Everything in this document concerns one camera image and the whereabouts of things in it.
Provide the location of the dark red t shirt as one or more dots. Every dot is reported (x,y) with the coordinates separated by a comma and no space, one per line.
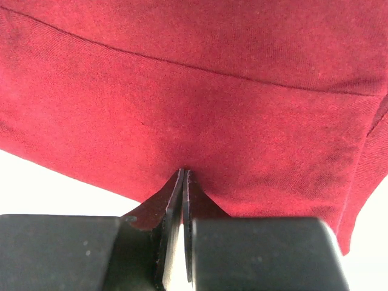
(279,107)

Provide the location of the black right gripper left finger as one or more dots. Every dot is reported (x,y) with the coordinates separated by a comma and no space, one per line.
(129,252)

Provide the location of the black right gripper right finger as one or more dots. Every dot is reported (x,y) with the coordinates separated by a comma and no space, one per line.
(275,253)

